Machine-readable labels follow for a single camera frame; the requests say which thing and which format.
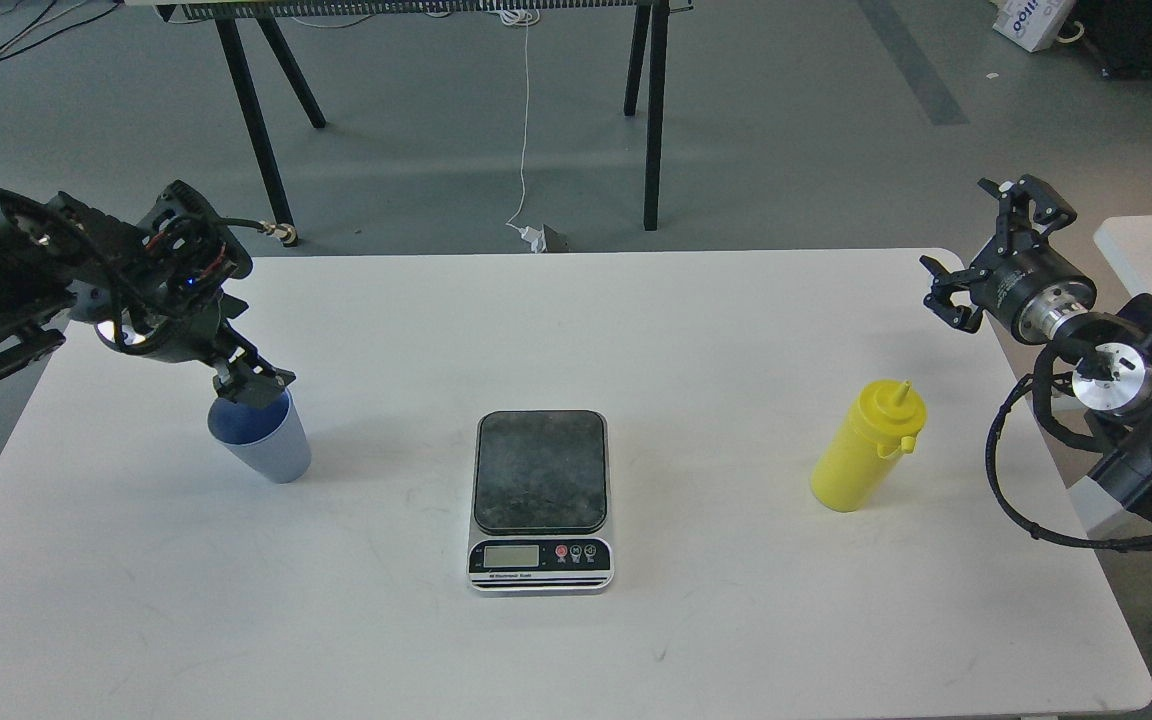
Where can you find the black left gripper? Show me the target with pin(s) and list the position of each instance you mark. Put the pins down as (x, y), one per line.
(180, 312)

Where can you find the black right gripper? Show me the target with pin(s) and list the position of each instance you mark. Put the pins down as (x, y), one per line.
(1022, 282)

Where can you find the blue ribbed cup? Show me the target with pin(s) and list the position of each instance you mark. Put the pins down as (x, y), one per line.
(270, 440)

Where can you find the yellow squeeze bottle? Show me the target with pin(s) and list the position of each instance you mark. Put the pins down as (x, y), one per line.
(881, 425)

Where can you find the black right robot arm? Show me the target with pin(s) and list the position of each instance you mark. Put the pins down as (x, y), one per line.
(1092, 381)

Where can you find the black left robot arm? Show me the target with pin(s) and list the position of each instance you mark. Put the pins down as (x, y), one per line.
(64, 257)

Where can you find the digital kitchen scale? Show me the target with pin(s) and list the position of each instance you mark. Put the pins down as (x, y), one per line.
(540, 512)

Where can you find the white cardboard box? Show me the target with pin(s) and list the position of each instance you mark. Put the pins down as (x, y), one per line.
(1032, 25)

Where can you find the white power adapter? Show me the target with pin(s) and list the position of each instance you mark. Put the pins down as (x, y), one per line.
(543, 239)

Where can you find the black trestle table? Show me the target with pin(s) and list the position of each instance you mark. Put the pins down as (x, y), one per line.
(440, 133)

